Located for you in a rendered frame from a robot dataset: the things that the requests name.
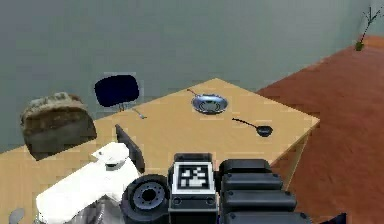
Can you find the bare twig house plant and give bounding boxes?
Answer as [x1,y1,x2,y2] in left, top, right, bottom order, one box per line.
[354,5,384,52]

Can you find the dark blue chair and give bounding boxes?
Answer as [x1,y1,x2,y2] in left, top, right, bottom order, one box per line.
[93,74,141,112]

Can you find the silver fork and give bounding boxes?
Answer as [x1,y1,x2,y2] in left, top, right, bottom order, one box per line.
[132,108,148,120]

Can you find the brown bread loaf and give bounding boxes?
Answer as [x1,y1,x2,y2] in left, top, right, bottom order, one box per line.
[19,92,98,162]

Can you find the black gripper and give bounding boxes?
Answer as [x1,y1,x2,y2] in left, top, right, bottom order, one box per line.
[120,174,172,224]

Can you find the light wooden table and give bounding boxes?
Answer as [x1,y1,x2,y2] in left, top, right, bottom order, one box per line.
[0,77,321,224]

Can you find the black ladle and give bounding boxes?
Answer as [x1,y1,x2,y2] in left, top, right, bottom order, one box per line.
[231,117,274,138]

